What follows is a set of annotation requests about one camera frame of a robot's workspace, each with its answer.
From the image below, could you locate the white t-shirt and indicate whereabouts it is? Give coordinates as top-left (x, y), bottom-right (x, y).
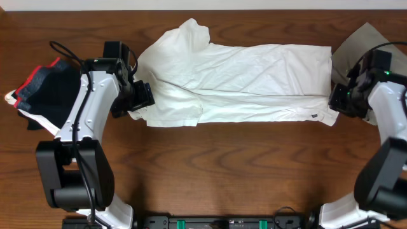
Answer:
top-left (130, 19), bottom-right (338, 127)

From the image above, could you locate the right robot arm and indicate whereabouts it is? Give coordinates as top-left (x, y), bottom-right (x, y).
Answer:
top-left (308, 69), bottom-right (406, 228)

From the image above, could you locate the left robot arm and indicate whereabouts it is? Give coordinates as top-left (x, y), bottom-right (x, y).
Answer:
top-left (36, 57), bottom-right (155, 228)

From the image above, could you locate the grey-olive garment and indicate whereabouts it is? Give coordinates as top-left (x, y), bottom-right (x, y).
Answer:
top-left (331, 22), bottom-right (406, 85)

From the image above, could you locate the black folded garment red trim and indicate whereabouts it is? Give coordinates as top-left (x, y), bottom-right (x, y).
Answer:
top-left (12, 58), bottom-right (81, 128)

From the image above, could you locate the white folded garment under black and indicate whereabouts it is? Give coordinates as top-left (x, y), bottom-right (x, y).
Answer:
top-left (4, 90), bottom-right (60, 135)

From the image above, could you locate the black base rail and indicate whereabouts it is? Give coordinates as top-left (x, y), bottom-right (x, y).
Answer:
top-left (130, 209), bottom-right (320, 229)

